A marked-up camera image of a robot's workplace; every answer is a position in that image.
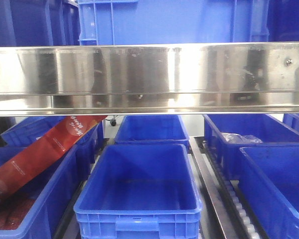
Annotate blue upper shelf crate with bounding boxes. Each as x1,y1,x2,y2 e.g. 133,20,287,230
78,0,269,45

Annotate stainless steel shelf beam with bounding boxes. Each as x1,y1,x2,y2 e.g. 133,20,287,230
0,42,299,116

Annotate blue centre rear bin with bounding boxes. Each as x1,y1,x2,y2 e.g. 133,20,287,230
114,115,190,148

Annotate blue bin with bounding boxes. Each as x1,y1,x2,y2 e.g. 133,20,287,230
1,116,105,173
0,146,82,239
74,144,202,239
238,146,299,239
203,114,299,180
114,115,190,148

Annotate blue centre front bin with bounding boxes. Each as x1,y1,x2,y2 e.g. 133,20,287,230
74,144,202,239

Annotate red snack package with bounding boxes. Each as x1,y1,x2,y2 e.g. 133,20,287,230
0,116,106,204

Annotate clear plastic bag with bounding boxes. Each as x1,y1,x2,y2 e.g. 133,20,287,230
221,132,263,144

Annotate blue left front bin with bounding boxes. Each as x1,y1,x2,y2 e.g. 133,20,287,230
0,146,82,239

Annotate blue right rear bin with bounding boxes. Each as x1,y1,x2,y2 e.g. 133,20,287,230
203,114,299,180

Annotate blue left rear bin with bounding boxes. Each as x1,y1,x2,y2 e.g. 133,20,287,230
1,116,105,173

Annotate blue right front bin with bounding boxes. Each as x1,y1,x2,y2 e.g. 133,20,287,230
238,146,299,239

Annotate roller track rail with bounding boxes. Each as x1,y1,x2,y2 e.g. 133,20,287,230
189,136,268,239

